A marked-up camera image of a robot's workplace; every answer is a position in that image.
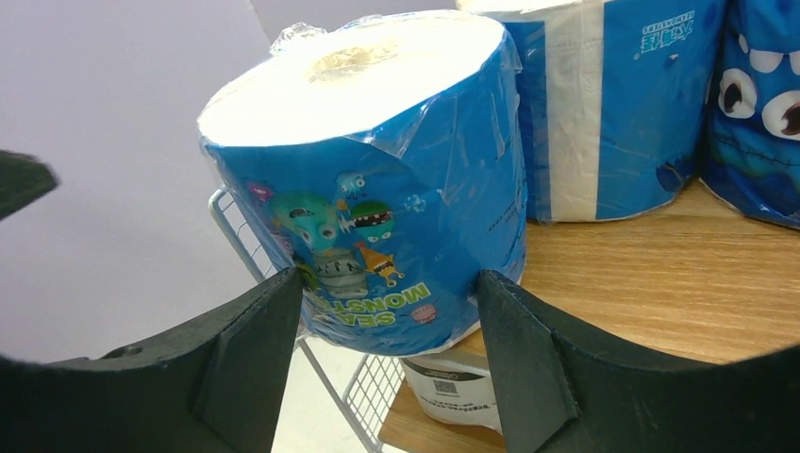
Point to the brown roll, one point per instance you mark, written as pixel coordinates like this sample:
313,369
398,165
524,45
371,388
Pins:
454,387

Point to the blue roll edge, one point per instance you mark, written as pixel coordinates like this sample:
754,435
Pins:
383,161

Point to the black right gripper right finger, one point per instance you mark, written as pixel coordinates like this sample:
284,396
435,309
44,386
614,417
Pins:
564,385

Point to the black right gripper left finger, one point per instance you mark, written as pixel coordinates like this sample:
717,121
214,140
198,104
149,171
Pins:
212,384

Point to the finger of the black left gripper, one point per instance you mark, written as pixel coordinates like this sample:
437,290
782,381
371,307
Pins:
24,180

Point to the blue white roll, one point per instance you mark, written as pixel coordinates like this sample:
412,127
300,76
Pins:
752,145
612,97

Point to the white wire wooden shelf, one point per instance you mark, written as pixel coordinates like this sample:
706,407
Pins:
694,279

